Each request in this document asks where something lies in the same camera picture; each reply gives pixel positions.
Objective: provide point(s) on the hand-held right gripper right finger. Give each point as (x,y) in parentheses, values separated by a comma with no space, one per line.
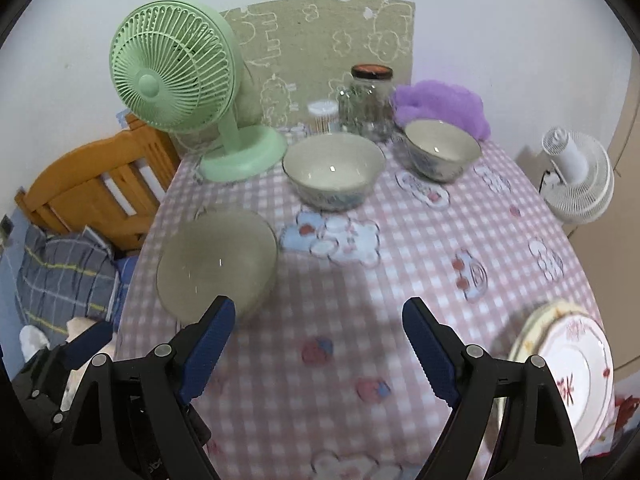
(430,350)

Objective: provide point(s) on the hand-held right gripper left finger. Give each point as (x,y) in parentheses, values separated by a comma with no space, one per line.
(210,350)

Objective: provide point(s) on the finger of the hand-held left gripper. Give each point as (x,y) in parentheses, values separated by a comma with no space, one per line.
(87,345)
(42,385)

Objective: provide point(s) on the olive green plate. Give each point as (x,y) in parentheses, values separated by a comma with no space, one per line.
(215,260)

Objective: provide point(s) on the large scalloped floral plate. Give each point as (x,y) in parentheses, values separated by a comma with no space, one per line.
(522,340)

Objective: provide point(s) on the round yellow floral plate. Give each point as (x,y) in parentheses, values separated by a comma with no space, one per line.
(537,327)

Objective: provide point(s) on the beige floral ceramic bowl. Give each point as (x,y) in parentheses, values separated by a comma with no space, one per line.
(330,160)
(440,140)

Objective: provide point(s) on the peach cloth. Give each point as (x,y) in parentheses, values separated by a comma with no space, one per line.
(80,327)

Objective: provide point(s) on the white plastic bag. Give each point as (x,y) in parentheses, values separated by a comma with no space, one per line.
(32,340)

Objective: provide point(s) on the grey plaid pillow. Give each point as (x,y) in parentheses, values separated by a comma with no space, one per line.
(60,275)

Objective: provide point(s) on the blue bed sheet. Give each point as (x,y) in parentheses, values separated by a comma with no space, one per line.
(125,265)

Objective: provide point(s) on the pink checked tablecloth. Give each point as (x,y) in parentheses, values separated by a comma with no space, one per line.
(350,285)

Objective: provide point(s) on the wooden bed headboard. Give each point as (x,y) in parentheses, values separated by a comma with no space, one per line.
(85,180)

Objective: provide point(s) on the red patterned object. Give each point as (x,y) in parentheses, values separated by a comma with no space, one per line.
(627,410)

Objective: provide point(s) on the white floor fan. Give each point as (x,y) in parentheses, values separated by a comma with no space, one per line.
(580,190)

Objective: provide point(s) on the purple plush toy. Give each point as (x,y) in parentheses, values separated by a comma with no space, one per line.
(440,100)

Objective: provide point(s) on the glass jar with dark lid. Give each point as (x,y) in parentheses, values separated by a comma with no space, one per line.
(372,105)

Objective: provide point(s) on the clear glass cup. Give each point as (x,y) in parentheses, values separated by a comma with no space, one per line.
(347,110)

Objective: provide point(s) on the cotton swab box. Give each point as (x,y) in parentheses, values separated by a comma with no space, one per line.
(322,115)

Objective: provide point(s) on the green desk fan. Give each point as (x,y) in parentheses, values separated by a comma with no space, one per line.
(150,85)

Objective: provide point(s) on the green patterned board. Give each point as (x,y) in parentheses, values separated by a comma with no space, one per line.
(310,50)

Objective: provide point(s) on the wall socket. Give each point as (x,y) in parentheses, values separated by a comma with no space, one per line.
(6,227)

